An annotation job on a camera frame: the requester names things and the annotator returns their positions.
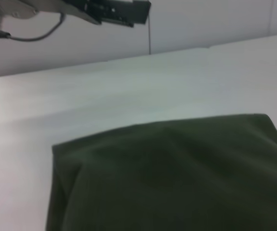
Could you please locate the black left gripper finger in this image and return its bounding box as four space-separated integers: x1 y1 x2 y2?
85 0 152 28

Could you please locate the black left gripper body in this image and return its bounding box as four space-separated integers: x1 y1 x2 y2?
39 0 103 25

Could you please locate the dark green FREE print t-shirt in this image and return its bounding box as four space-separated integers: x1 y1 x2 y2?
44 113 277 231

